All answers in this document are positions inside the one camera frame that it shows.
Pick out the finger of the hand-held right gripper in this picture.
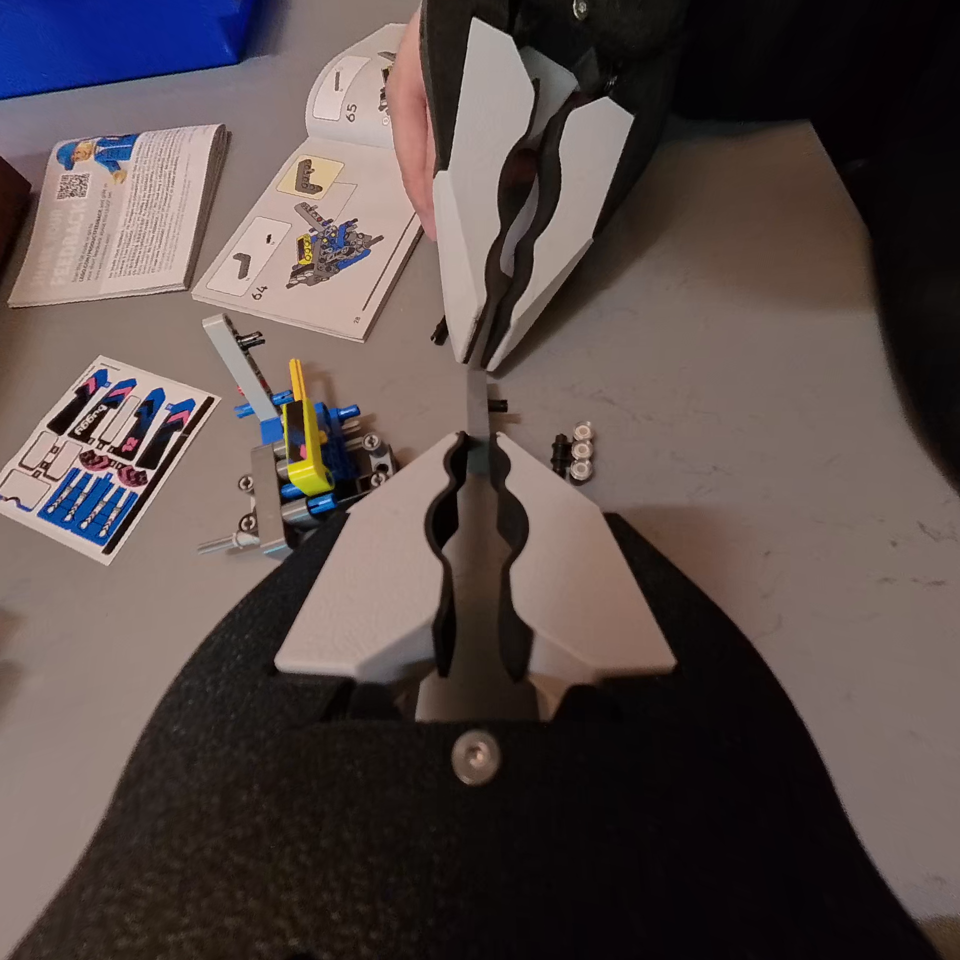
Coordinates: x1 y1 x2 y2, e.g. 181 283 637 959
483 95 638 374
432 16 580 366

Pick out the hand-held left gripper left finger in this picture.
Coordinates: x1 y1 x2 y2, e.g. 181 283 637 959
273 431 469 721

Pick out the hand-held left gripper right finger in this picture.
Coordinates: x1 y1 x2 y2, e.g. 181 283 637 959
486 431 678 720

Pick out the partly built lego model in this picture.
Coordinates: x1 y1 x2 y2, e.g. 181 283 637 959
198 312 400 559

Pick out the open lego instruction booklet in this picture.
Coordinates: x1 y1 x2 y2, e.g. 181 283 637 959
190 22 430 345

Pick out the lego sticker sheet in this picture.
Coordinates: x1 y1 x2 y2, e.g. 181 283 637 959
0 354 222 567

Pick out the closed lego booklet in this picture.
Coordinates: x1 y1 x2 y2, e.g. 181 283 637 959
6 123 233 309

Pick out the person's right hand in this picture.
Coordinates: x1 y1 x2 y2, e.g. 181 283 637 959
388 13 444 243

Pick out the blue box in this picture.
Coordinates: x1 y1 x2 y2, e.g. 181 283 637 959
0 0 291 103

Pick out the dark brown wooden object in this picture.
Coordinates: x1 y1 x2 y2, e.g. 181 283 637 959
0 153 33 273

